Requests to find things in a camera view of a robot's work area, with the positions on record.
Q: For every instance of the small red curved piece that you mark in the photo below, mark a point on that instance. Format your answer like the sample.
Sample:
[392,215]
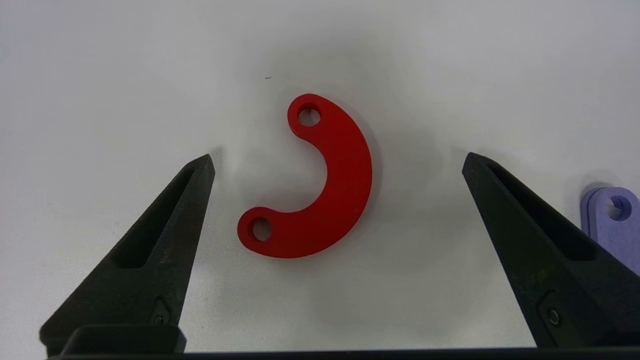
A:
[345,175]

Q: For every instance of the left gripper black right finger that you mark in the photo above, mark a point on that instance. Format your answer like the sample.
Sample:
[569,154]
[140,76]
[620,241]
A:
[555,272]

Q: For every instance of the short purple plastic bar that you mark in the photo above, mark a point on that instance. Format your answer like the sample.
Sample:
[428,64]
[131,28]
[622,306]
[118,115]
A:
[617,237]

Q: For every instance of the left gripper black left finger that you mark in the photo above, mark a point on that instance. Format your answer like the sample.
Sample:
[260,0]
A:
[155,260]

